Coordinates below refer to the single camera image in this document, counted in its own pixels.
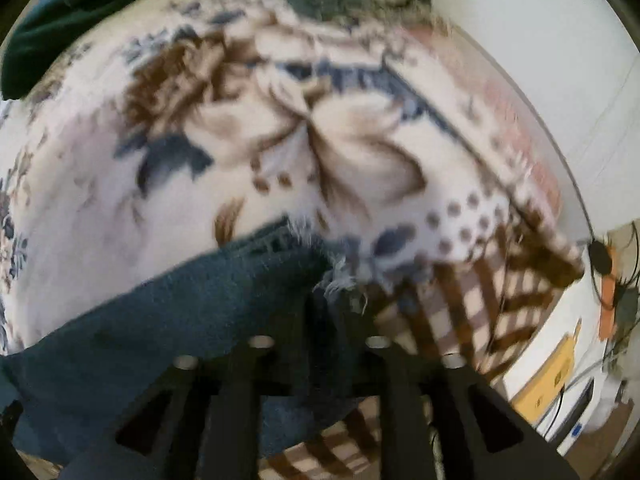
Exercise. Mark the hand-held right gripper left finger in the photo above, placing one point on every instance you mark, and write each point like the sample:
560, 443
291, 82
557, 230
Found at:
235, 400

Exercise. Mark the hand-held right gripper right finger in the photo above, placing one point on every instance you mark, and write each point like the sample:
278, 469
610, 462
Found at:
400, 400

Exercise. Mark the blue denim pants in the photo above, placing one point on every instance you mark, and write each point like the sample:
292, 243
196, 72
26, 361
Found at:
165, 320

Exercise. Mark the orange power strip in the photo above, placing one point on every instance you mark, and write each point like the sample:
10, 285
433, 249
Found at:
607, 295

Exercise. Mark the floral printed blanket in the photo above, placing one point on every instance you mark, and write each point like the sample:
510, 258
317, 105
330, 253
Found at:
300, 160

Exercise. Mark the dark green cloth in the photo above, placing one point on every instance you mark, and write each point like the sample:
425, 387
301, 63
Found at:
45, 25

